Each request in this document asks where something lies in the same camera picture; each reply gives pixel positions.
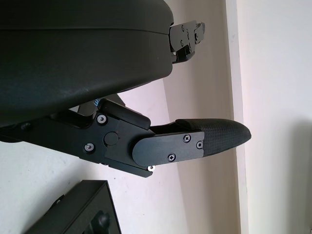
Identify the black camera box base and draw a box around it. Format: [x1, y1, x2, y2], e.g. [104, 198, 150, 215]
[24, 179, 122, 234]

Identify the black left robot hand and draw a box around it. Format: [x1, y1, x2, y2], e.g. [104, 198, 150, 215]
[0, 0, 252, 178]

